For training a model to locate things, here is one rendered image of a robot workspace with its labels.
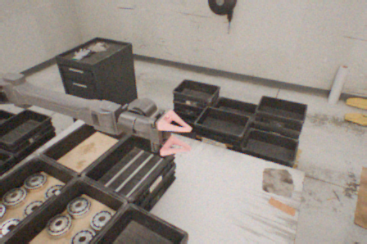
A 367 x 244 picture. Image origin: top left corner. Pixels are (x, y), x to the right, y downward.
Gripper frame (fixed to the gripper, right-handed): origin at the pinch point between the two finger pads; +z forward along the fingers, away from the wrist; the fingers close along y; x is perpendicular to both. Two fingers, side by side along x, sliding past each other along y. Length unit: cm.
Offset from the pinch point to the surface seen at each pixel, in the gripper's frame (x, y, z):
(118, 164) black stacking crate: -34, 62, -57
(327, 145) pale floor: -216, 149, 63
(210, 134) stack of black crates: -117, 94, -33
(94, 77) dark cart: -122, 68, -147
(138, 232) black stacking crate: -4, 63, -25
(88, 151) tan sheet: -36, 62, -79
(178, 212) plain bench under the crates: -29, 76, -18
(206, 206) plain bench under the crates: -38, 76, -7
